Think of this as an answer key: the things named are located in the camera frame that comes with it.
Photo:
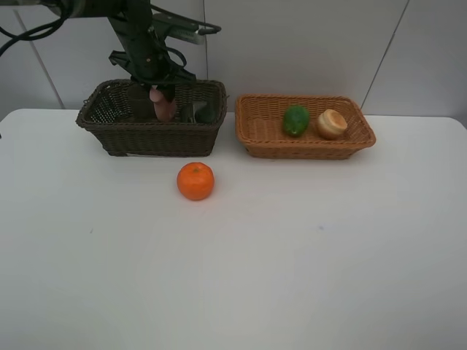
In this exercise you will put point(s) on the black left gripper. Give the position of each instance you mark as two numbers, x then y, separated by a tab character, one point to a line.
166	68

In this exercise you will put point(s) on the pink bottle white cap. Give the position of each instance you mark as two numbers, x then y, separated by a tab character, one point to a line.
165	107

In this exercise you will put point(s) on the translucent purple plastic cup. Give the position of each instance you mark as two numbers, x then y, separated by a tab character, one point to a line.
141	105

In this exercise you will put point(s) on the dark green pump bottle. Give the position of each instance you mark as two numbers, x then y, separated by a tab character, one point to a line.
198	112

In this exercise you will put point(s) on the orange tangerine fruit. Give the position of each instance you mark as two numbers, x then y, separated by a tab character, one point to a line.
195	181

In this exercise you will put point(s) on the green lime fruit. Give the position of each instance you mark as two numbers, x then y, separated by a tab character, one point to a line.
295	120

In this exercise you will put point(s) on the red yellow peach fruit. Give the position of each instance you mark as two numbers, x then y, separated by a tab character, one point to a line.
331	124

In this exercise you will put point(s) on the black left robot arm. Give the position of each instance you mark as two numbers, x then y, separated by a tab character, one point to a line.
142	29

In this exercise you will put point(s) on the dark brown wicker basket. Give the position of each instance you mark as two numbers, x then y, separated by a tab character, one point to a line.
107	115

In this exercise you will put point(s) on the light orange wicker basket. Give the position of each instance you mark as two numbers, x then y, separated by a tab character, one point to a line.
259	127

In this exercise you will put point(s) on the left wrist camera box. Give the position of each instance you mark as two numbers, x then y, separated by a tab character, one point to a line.
173	27

